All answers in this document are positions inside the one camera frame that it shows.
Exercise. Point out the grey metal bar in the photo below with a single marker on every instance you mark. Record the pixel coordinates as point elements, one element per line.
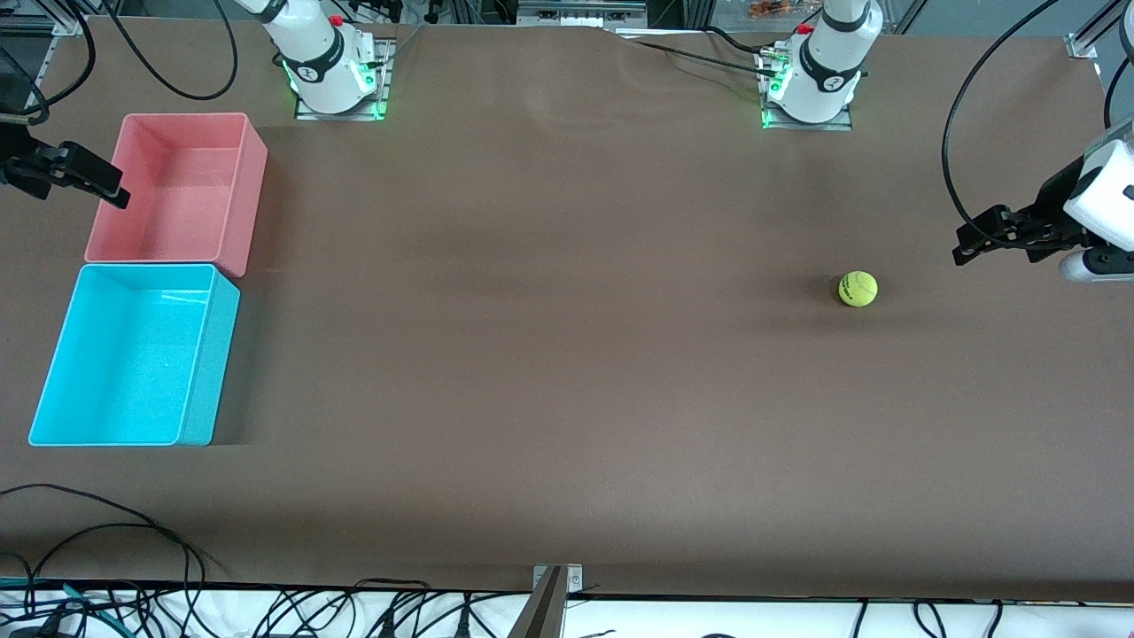
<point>542,616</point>

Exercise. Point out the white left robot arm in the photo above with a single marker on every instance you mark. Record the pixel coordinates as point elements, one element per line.
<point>833,62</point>

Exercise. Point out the silver table edge bracket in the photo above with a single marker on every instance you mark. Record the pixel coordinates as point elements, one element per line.
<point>574,580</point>

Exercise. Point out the pink plastic bin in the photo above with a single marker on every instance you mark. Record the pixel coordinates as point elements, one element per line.
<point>177,186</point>

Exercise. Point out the metal equipment unit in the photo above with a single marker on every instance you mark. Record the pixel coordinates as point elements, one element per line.
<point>576,11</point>

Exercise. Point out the aluminium frame profile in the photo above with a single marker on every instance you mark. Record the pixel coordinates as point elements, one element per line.
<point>62,22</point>

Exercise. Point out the blue plastic bin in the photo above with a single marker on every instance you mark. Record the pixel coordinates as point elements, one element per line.
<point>133,354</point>

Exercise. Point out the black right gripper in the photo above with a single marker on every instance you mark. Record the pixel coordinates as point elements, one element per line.
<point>27,171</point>

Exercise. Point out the aluminium corner bracket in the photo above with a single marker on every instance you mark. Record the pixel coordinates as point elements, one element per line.
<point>1081,46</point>

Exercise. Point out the orange objects in clear box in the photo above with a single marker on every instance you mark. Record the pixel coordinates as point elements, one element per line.
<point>771,9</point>

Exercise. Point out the yellow-green tennis ball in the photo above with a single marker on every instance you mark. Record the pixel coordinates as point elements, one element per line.
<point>858,289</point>

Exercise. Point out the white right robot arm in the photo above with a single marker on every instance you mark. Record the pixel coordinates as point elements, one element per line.
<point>323,53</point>

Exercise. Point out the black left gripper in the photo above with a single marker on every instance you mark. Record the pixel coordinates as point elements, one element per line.
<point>1057,196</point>

